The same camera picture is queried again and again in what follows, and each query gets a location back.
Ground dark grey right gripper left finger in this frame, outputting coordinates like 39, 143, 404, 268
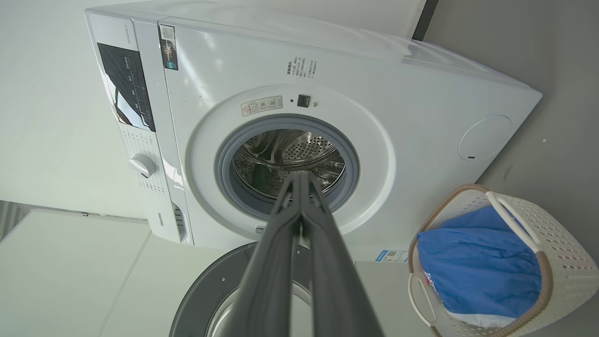
213, 172, 303, 337

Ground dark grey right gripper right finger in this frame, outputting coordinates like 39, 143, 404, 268
302, 172, 385, 337

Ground black round glass washer door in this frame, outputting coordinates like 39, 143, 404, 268
169, 241, 330, 337

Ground white front-load washing machine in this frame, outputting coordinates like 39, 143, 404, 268
84, 2, 543, 263

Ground blue energy label sticker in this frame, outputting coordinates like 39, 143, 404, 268
374, 249, 409, 263

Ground steel perforated washer drum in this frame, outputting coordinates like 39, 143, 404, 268
231, 129, 347, 200

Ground blue garment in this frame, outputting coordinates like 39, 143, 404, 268
416, 205, 543, 319

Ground white garment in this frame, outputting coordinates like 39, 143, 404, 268
442, 309, 516, 329

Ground white washer control knob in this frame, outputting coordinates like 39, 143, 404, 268
128, 153, 158, 179

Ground white warning sticker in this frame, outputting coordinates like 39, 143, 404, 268
241, 95, 284, 118

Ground round white filter cover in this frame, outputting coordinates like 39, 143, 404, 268
458, 115, 513, 161

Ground small printed text label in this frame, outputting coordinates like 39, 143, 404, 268
285, 56, 319, 79

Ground white woven-rim laundry basket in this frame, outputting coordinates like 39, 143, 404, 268
407, 183, 599, 337

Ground black washer display panel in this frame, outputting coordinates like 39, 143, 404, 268
97, 43, 156, 133

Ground black QR code sticker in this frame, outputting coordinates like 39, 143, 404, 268
159, 24, 180, 71

